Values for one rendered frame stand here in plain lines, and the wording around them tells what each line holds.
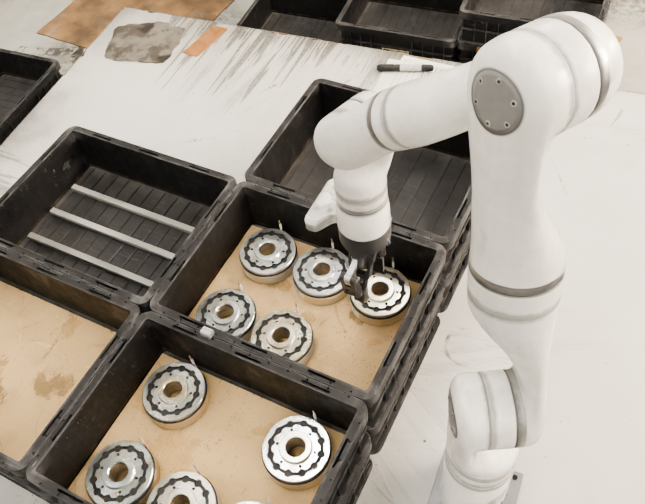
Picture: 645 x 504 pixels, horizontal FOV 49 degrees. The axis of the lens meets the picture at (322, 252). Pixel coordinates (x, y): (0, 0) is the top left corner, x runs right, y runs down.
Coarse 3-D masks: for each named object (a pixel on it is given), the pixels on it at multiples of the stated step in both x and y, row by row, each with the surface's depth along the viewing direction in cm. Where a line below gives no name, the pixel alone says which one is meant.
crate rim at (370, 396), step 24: (240, 192) 126; (264, 192) 125; (216, 216) 123; (408, 240) 115; (432, 264) 112; (168, 288) 115; (432, 288) 112; (168, 312) 112; (408, 312) 107; (216, 336) 108; (408, 336) 107; (288, 360) 104; (384, 360) 103; (336, 384) 101; (384, 384) 102
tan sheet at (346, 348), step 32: (224, 288) 126; (256, 288) 125; (288, 288) 124; (416, 288) 122; (320, 320) 120; (352, 320) 119; (320, 352) 116; (352, 352) 115; (384, 352) 115; (352, 384) 112
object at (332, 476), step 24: (144, 312) 112; (192, 336) 108; (264, 360) 105; (96, 384) 105; (312, 384) 102; (72, 408) 103; (360, 408) 99; (360, 432) 98; (336, 456) 95; (48, 480) 97; (336, 480) 94
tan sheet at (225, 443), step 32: (224, 384) 114; (128, 416) 113; (224, 416) 111; (256, 416) 110; (288, 416) 110; (96, 448) 110; (160, 448) 109; (192, 448) 108; (224, 448) 108; (256, 448) 107; (160, 480) 106; (224, 480) 105; (256, 480) 104
